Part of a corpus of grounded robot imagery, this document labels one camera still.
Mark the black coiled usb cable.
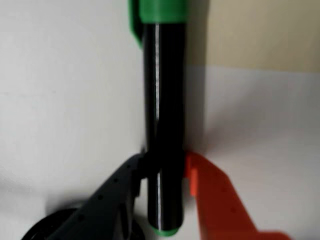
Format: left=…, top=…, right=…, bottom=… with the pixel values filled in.
left=19, top=207, right=147, bottom=240

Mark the green capped black marker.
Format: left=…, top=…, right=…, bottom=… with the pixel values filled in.
left=127, top=0, right=192, bottom=231

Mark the beige masking tape strip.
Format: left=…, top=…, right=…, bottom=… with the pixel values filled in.
left=186, top=0, right=320, bottom=74

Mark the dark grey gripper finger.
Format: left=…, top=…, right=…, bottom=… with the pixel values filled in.
left=48, top=152, right=151, bottom=240

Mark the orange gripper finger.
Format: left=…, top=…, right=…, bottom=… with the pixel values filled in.
left=184, top=150, right=294, bottom=240

